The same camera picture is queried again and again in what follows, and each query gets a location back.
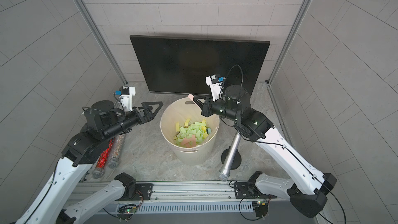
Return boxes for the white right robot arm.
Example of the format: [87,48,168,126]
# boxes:
[189,85,337,218]

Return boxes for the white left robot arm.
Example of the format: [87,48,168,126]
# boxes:
[16,100,163,224]

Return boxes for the pile of discarded sticky notes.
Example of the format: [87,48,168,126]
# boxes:
[174,119,211,148]

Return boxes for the black flat monitor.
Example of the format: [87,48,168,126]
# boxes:
[130,35,271,94]

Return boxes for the cream plastic waste bin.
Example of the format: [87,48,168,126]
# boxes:
[160,97,220,166]

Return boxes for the black round microphone base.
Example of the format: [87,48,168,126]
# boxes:
[221,149,242,170]

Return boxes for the red glitter microphone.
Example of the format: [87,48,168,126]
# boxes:
[91,139,115,179]

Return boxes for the left green circuit board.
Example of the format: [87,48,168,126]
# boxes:
[117,204,139,221]

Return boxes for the right circuit board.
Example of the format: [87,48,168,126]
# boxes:
[252,201,268,219]

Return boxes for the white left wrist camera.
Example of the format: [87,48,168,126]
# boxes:
[115,86,136,112]

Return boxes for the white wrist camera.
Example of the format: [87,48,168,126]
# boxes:
[115,86,136,112]
[205,74,225,102]

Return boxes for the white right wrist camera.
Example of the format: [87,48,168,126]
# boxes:
[205,74,225,102]

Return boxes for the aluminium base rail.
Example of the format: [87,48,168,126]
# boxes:
[65,178,322,215]

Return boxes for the aluminium corner post left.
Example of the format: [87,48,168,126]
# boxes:
[73,0,129,85]

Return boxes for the aluminium corner post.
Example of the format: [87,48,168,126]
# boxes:
[73,0,129,85]
[268,0,312,87]

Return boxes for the aluminium corner post right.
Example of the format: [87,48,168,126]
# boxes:
[268,0,312,87]

